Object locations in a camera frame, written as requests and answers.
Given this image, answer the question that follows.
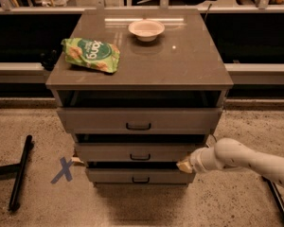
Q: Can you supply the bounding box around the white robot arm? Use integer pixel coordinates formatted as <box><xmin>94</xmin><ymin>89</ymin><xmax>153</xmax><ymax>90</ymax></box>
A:
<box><xmin>176</xmin><ymin>138</ymin><xmax>284</xmax><ymax>188</ymax></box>

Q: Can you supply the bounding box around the black stand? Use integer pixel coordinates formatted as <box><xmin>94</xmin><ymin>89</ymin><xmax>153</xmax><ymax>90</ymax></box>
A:
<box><xmin>0</xmin><ymin>135</ymin><xmax>34</xmax><ymax>212</ymax></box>
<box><xmin>262</xmin><ymin>178</ymin><xmax>284</xmax><ymax>220</ymax></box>

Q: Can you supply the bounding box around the black stand left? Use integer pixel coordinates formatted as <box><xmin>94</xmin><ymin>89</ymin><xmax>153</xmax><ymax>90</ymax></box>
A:
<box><xmin>0</xmin><ymin>135</ymin><xmax>34</xmax><ymax>212</ymax></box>

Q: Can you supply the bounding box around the white bowl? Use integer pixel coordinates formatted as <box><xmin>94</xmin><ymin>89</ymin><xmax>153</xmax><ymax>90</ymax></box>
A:
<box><xmin>128</xmin><ymin>19</ymin><xmax>165</xmax><ymax>42</ymax></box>

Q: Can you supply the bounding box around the grey drawer cabinet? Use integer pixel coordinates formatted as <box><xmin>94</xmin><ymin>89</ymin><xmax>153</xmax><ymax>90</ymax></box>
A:
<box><xmin>45</xmin><ymin>9</ymin><xmax>234</xmax><ymax>187</ymax></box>

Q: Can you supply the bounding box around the grey top drawer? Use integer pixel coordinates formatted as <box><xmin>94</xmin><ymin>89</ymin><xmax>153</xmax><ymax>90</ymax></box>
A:
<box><xmin>58</xmin><ymin>108</ymin><xmax>222</xmax><ymax>134</ymax></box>

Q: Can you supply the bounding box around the blue tape cross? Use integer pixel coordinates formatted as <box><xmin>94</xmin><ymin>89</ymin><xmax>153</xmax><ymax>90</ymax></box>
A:
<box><xmin>51</xmin><ymin>157</ymin><xmax>73</xmax><ymax>184</ymax></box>

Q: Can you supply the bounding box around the grey bottom drawer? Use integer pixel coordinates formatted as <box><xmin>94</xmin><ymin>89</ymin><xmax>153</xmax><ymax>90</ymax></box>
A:
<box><xmin>86</xmin><ymin>162</ymin><xmax>195</xmax><ymax>184</ymax></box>

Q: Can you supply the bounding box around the black clamp object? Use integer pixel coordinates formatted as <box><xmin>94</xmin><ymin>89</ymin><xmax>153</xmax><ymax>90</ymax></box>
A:
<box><xmin>40</xmin><ymin>50</ymin><xmax>57</xmax><ymax>71</ymax></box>

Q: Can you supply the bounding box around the grey drawer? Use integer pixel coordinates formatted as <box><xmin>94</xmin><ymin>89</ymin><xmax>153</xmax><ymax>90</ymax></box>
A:
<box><xmin>75</xmin><ymin>134</ymin><xmax>207</xmax><ymax>162</ymax></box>
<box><xmin>86</xmin><ymin>162</ymin><xmax>195</xmax><ymax>184</ymax></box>
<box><xmin>58</xmin><ymin>108</ymin><xmax>222</xmax><ymax>134</ymax></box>

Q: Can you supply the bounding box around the black stand right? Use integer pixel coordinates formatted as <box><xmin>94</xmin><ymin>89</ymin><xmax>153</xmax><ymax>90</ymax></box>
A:
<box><xmin>262</xmin><ymin>178</ymin><xmax>284</xmax><ymax>220</ymax></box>

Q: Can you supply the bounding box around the green snack bag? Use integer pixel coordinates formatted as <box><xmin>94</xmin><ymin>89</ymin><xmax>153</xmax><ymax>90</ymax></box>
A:
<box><xmin>62</xmin><ymin>38</ymin><xmax>120</xmax><ymax>74</ymax></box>

